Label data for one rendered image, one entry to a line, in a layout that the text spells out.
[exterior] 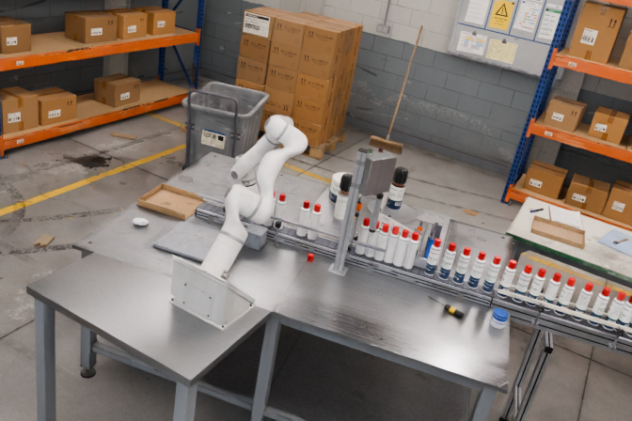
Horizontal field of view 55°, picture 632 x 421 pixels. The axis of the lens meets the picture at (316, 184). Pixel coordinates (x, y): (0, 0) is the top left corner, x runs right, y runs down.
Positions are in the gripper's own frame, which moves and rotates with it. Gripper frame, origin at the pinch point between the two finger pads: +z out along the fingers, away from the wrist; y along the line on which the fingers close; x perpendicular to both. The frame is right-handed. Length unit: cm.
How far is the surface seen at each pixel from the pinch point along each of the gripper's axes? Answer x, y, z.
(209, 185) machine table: 45, 35, -4
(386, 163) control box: -79, -10, -25
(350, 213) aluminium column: -59, -16, -2
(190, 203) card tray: 42.8, 6.0, -3.7
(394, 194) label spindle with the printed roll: -65, 56, 16
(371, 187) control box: -71, -16, -15
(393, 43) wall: 7, 465, -25
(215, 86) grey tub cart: 142, 251, -32
